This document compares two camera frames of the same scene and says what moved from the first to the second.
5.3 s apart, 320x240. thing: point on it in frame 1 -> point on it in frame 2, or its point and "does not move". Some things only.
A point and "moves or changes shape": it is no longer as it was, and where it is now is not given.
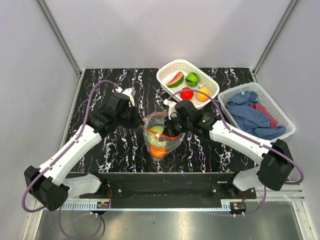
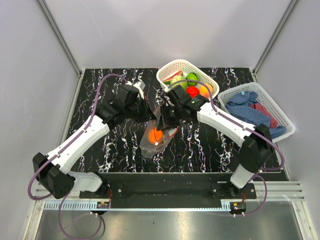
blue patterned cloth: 250,120 does not move
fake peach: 201,96 moves or changes shape
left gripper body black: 132,118 -> 142,111
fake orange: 157,152 -> 154,136
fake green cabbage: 151,137 -> 178,78
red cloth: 259,107 does not move
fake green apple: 192,79 does not move
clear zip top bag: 160,145 moves or changes shape
